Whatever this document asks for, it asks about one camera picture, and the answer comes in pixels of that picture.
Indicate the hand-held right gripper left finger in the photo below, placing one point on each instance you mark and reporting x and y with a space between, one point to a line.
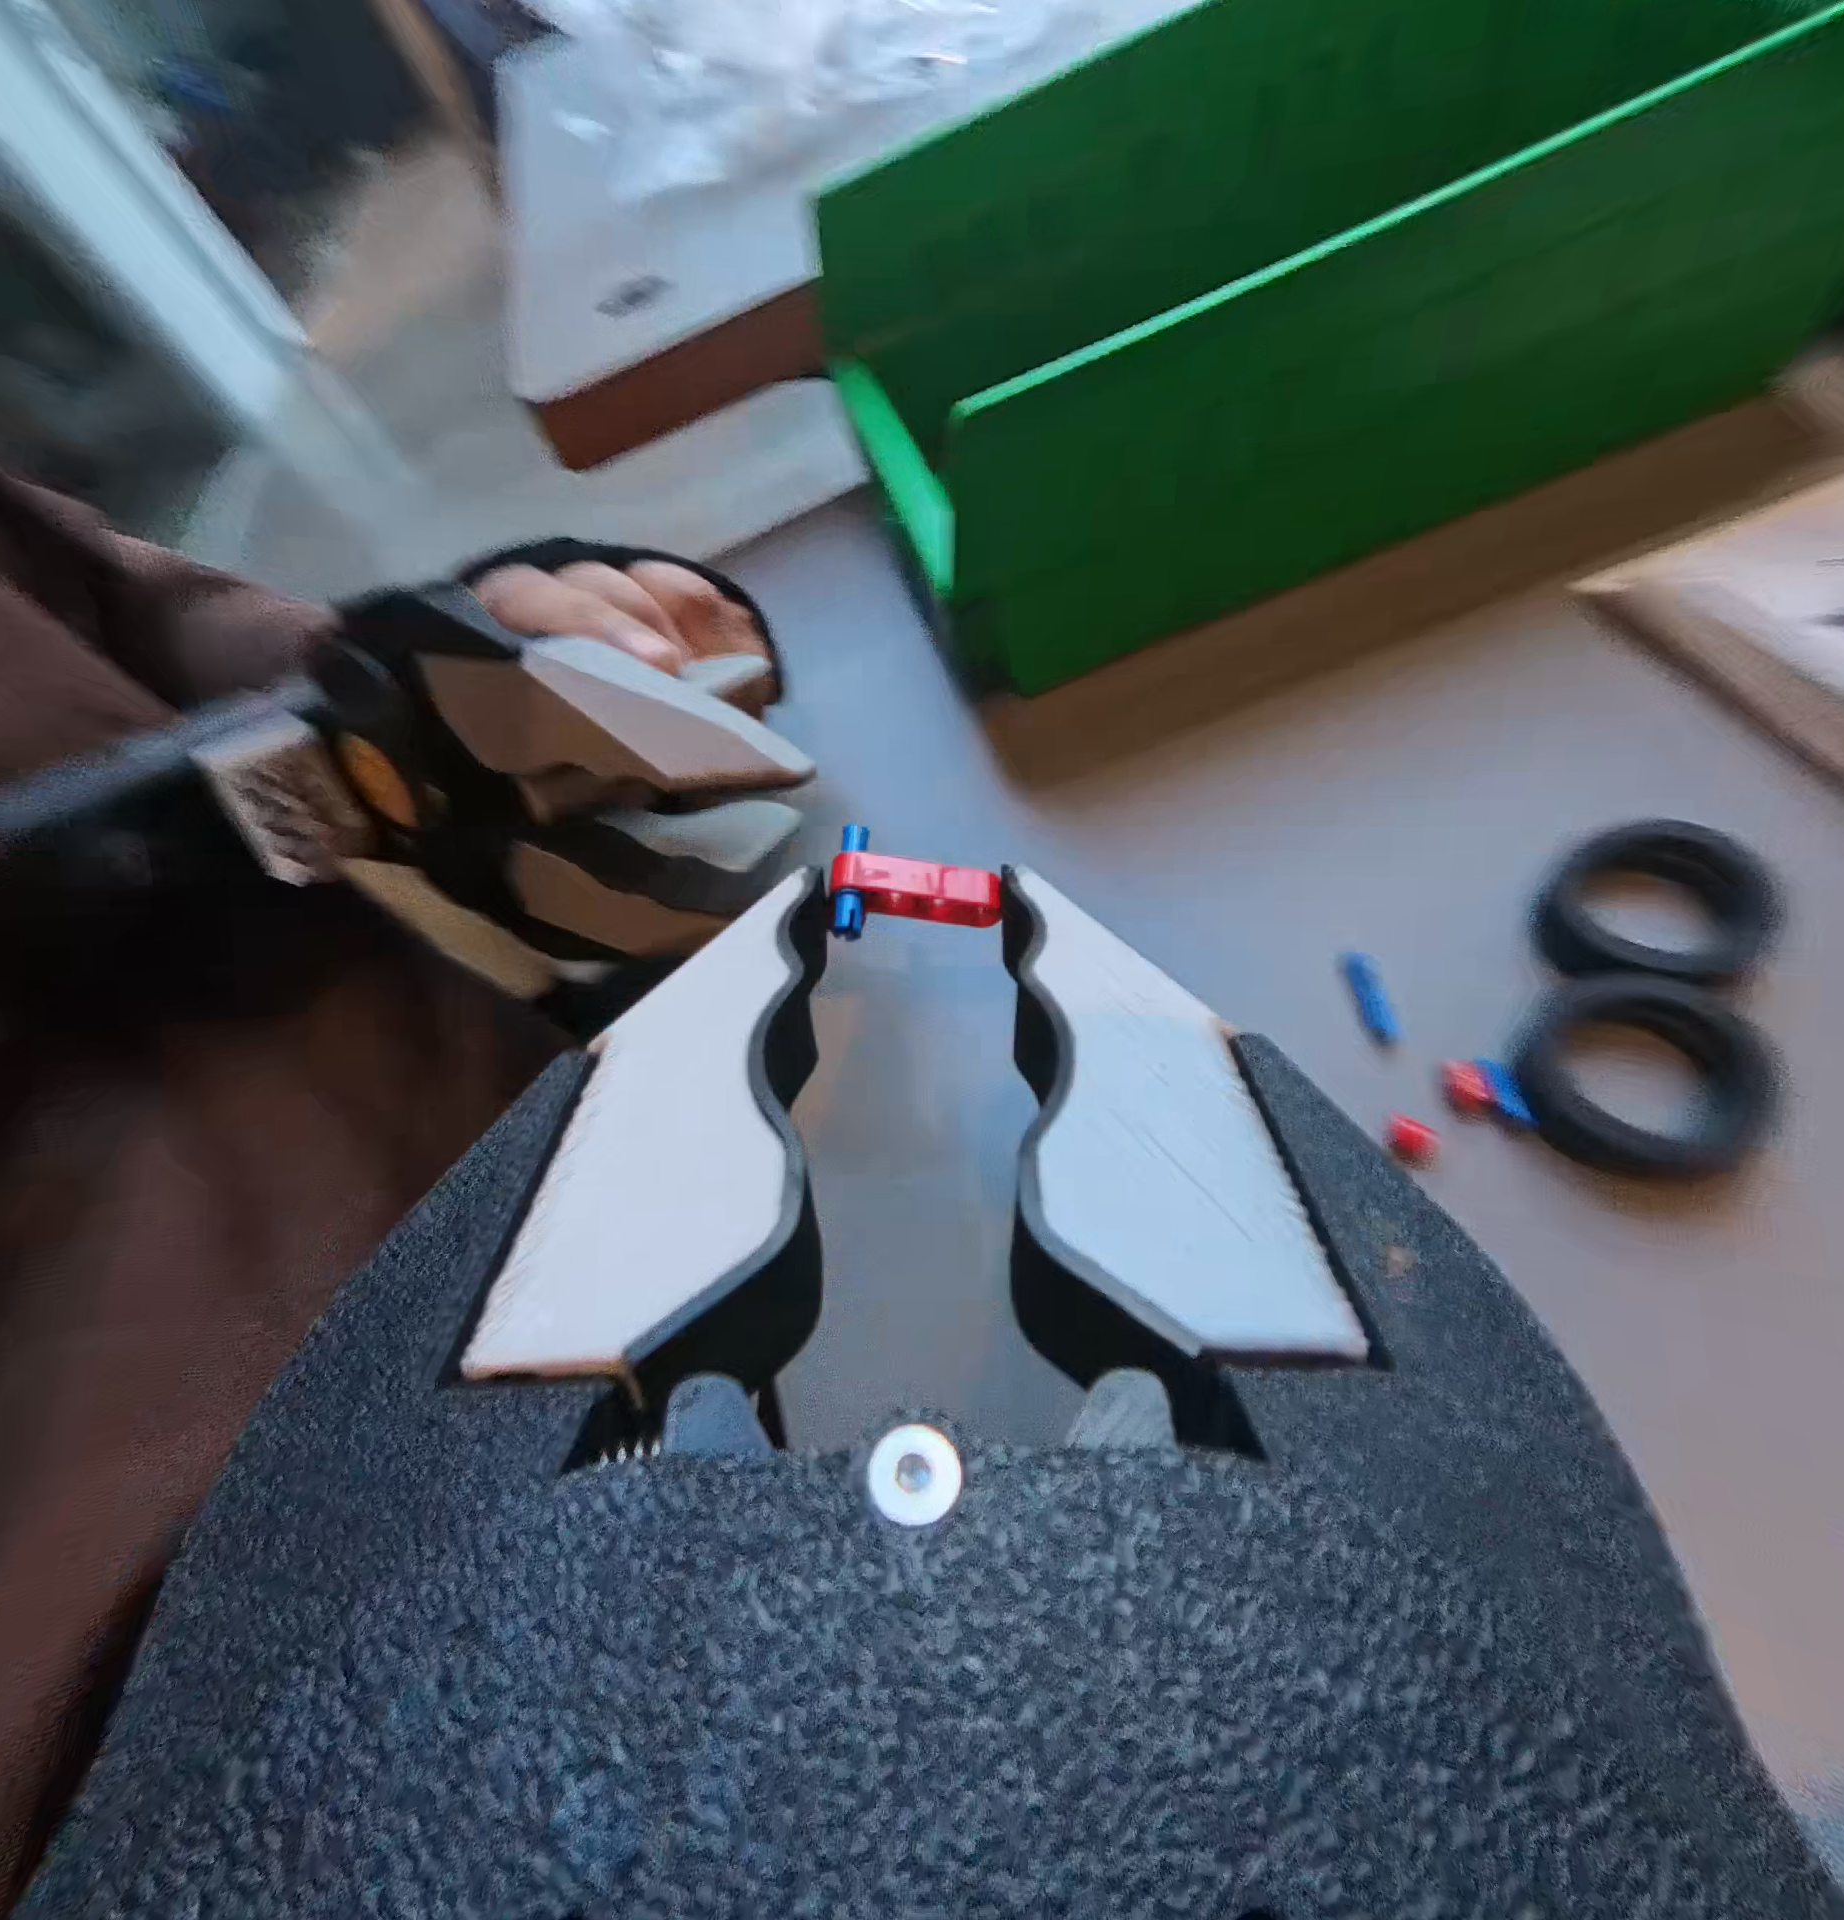
637 1199

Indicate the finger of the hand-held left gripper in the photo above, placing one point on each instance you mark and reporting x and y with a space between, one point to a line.
637 884
609 719

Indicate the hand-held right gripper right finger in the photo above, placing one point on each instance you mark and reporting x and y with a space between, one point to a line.
1179 1184

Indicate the blue connector pin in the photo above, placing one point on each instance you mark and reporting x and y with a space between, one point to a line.
850 877
1508 1090
1369 996

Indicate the small red bush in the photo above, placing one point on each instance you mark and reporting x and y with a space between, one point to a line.
1411 1139
1462 1083

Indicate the red angled beam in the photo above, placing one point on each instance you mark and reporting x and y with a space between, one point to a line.
921 889

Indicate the green plastic bin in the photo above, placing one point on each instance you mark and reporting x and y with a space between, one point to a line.
1312 374

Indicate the person's left forearm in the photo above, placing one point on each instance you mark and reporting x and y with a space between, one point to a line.
82 629

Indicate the grey desk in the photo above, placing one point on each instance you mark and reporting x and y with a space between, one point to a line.
1535 1351

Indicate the background desk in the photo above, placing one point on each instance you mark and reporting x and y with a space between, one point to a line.
637 300

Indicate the person's left hand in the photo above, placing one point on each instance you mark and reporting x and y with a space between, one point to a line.
623 608

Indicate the black rubber toy tire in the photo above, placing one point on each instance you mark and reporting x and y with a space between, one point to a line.
1560 914
1546 1096

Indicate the person's brown sweater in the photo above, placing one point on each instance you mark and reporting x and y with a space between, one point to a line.
142 1275

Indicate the clear plastic bags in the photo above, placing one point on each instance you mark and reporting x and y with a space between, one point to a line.
742 90

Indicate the open instruction booklet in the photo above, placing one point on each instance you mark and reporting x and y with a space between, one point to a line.
1761 646

